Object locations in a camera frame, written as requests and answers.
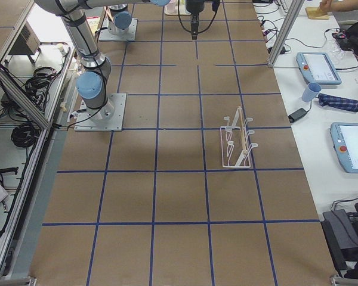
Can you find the near teach pendant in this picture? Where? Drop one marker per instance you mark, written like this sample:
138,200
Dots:
345,140

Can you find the blue plaid folded umbrella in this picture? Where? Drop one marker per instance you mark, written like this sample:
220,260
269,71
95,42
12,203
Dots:
338,102

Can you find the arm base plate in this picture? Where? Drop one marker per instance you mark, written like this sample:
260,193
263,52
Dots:
109,118
129,36

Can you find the black power adapter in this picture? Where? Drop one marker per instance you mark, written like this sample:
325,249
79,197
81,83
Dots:
296,115

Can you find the teach pendant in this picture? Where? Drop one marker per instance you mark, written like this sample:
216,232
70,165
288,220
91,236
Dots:
317,67
345,140

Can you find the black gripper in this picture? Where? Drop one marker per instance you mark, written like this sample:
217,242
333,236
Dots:
193,6

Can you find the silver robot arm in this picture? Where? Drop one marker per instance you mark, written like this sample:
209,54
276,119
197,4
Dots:
119,19
92,84

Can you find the pink cup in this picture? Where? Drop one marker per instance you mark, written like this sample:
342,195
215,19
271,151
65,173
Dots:
171,6

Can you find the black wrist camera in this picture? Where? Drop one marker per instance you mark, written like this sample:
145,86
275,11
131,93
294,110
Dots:
215,5

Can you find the cream plastic tray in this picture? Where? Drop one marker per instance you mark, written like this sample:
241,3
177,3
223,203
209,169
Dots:
175,7

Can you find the far teach pendant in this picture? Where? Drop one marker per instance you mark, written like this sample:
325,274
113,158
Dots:
317,67

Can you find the white wire cup rack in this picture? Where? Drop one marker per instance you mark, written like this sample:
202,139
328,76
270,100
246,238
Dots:
236,147

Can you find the aluminium frame post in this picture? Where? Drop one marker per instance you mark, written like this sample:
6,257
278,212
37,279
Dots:
288,22

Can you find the blue cup on desk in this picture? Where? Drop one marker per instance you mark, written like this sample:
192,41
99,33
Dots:
311,91

